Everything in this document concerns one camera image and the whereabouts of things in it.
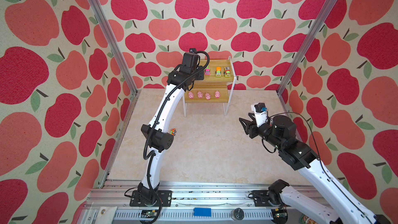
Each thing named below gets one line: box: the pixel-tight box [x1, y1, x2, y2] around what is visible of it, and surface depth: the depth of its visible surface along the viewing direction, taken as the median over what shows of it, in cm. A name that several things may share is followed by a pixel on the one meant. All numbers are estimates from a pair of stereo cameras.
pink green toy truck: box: [204, 64, 211, 76], surface depth 84 cm
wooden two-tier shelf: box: [182, 56, 237, 118], surface depth 96 cm
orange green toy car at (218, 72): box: [215, 66, 222, 78], surface depth 84 cm
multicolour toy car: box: [224, 66, 231, 78], surface depth 84 cm
